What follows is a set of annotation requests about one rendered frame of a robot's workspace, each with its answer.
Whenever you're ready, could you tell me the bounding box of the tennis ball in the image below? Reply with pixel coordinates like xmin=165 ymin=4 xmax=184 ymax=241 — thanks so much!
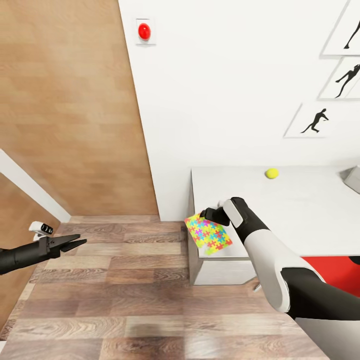
xmin=266 ymin=168 xmax=279 ymax=179

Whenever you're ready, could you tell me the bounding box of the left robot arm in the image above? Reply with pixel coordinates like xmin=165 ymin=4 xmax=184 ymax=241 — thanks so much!
xmin=0 ymin=221 xmax=88 ymax=275

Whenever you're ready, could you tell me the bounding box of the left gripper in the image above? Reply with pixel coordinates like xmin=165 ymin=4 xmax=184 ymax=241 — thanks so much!
xmin=14 ymin=234 xmax=88 ymax=269

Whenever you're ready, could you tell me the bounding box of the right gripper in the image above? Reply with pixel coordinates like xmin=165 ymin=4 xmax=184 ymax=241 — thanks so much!
xmin=199 ymin=207 xmax=230 ymax=227

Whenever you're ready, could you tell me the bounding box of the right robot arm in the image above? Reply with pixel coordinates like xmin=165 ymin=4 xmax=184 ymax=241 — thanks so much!
xmin=199 ymin=197 xmax=360 ymax=360

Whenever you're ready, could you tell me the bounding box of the jigsaw puzzle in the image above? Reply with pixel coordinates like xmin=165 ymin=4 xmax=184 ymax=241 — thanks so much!
xmin=184 ymin=213 xmax=233 ymax=256

